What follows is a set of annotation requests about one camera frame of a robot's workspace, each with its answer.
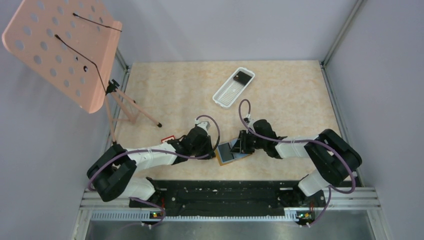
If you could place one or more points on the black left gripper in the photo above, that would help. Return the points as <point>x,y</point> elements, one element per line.
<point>209,148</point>

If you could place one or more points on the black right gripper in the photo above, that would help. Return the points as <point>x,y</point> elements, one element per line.
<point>244,143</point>

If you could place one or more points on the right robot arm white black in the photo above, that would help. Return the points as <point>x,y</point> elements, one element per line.
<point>333,158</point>

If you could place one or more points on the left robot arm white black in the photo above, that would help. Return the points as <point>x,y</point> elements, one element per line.
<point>112,176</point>

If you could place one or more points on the red white grid card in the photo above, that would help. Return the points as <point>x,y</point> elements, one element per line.
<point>172,137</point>

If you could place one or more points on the black card stack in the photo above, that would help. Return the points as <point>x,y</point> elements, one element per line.
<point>242,78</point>

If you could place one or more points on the white perforated plastic tray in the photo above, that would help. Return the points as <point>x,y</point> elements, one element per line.
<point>230,90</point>

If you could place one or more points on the pink perforated music stand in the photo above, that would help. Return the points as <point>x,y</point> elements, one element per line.
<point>71,44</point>

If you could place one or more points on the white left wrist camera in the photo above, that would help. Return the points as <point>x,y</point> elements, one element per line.
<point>205,125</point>

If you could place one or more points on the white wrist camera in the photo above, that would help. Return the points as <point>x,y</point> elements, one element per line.
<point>205,125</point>
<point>249,121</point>

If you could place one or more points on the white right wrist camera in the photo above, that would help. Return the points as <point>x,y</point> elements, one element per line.
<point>249,121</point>

